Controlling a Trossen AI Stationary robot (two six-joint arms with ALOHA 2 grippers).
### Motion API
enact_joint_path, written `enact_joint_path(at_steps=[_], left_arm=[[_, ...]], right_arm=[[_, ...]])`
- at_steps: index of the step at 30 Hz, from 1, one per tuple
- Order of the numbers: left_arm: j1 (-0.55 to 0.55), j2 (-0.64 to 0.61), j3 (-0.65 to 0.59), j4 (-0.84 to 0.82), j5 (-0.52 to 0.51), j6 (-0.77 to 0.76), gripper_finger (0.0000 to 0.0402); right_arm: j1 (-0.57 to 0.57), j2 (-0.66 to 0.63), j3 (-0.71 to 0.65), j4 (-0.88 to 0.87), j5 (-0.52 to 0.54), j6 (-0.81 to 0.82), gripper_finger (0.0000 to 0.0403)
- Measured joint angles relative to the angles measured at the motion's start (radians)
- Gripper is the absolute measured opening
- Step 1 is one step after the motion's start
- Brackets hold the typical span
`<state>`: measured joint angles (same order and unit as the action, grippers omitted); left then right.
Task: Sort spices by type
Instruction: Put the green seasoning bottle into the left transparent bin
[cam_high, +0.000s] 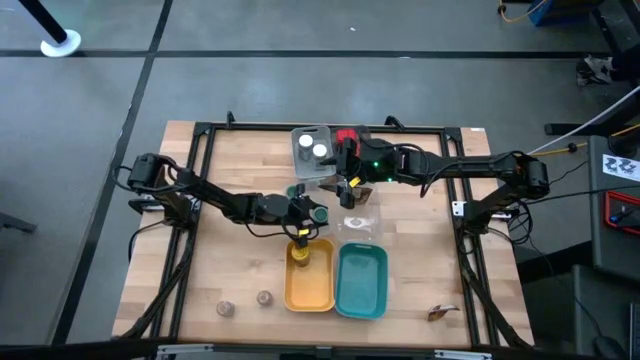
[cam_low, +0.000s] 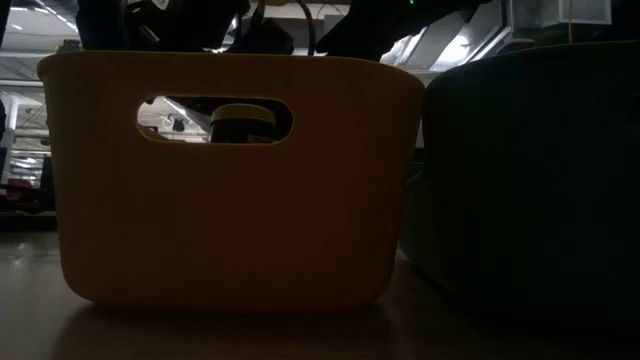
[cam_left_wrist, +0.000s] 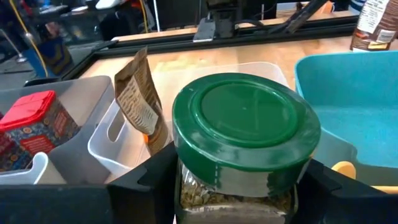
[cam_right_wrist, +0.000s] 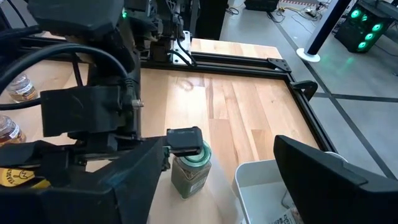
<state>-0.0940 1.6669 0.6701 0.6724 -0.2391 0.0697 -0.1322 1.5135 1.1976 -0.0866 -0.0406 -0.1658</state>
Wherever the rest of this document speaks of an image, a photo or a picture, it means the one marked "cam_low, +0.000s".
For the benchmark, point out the yellow plastic bin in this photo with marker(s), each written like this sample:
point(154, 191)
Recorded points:
point(225, 225)

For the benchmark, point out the black ceiling fixture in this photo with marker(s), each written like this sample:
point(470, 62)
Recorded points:
point(178, 125)

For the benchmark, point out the spice jar with yellow lid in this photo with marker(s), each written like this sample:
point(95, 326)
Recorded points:
point(242, 122)

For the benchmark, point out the silver slanted ceiling duct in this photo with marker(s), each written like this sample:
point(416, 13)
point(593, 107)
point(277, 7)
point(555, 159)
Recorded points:
point(465, 45)

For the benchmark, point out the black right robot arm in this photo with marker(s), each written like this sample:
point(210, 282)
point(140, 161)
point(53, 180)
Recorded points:
point(380, 27)

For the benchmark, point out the teal plastic bin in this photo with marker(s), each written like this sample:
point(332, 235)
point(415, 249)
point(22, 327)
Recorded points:
point(525, 200)

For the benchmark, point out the white hanging panel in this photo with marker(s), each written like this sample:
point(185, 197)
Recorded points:
point(582, 11)

